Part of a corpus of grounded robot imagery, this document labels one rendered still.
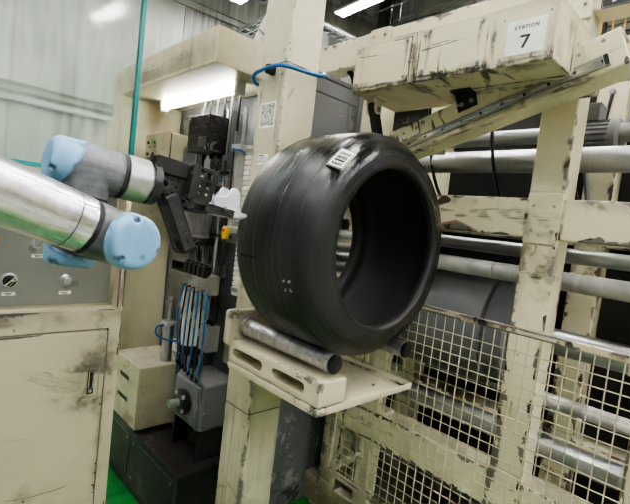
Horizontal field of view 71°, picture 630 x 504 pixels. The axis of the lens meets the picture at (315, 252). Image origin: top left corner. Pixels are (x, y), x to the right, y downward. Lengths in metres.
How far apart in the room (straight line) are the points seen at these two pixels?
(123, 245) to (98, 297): 0.83
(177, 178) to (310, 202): 0.27
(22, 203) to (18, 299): 0.82
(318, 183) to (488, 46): 0.59
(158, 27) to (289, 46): 9.54
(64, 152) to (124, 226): 0.18
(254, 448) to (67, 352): 0.61
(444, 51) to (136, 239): 0.98
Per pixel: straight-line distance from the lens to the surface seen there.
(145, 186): 0.78
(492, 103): 1.37
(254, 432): 1.46
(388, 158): 1.06
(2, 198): 0.57
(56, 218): 0.59
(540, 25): 1.24
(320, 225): 0.90
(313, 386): 1.02
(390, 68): 1.43
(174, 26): 11.01
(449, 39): 1.35
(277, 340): 1.13
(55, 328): 1.37
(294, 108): 1.35
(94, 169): 0.75
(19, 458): 1.48
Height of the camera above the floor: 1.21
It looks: 4 degrees down
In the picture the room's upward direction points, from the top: 7 degrees clockwise
